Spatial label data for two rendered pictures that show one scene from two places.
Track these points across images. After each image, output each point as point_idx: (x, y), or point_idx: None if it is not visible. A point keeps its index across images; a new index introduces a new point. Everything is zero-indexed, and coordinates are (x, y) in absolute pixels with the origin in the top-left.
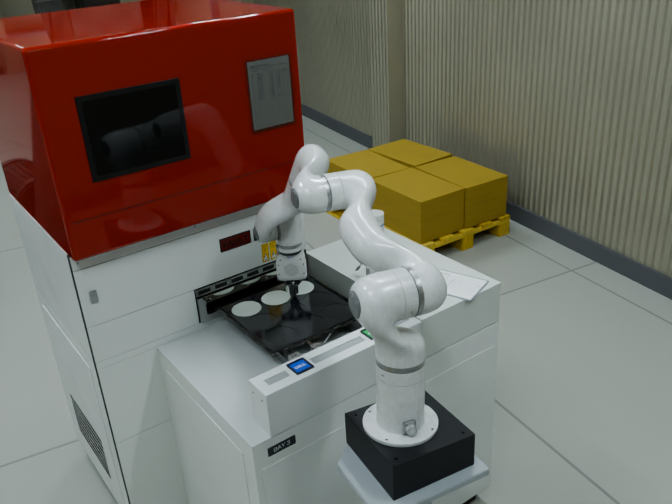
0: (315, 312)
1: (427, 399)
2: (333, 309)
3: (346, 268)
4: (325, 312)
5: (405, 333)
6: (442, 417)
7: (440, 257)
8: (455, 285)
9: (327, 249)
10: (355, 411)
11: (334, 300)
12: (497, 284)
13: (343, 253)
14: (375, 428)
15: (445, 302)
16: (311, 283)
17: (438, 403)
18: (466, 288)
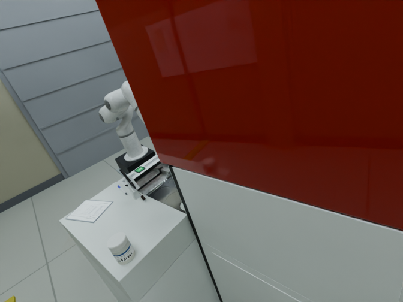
0: (174, 187)
1: (126, 164)
2: (164, 193)
3: (153, 205)
4: (168, 190)
5: (120, 123)
6: (122, 160)
7: (82, 236)
8: (87, 208)
9: (169, 223)
10: (150, 152)
11: (164, 199)
12: (62, 218)
13: (155, 221)
14: (144, 148)
15: (99, 195)
16: (182, 209)
17: (122, 164)
18: (82, 208)
